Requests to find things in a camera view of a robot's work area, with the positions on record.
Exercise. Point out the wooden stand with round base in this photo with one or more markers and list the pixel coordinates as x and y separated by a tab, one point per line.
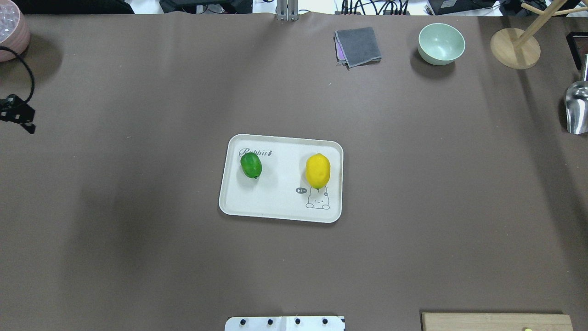
518	49

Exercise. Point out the yellow lemon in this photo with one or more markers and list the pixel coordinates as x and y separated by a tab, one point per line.
318	170

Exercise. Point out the green lime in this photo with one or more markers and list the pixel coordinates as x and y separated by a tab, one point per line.
251	165

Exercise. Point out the grey folded cloth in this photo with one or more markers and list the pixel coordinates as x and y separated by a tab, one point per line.
360	46

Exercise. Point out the black box at edge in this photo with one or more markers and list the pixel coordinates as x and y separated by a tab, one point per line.
578	44

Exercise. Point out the bamboo cutting board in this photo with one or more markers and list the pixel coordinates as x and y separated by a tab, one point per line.
435	321

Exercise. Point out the metal scoop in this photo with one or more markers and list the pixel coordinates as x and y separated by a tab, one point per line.
576	103

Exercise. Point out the purple cloth under grey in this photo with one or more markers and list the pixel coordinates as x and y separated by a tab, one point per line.
339	53

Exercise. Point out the light green bowl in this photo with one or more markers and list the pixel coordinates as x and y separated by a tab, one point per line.
440	44

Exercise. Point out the white rectangular rabbit tray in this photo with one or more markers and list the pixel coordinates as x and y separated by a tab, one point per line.
281	191

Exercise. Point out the aluminium camera post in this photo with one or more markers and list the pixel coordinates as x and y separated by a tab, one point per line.
287	10

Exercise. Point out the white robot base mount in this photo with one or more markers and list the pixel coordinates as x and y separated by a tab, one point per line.
286	323

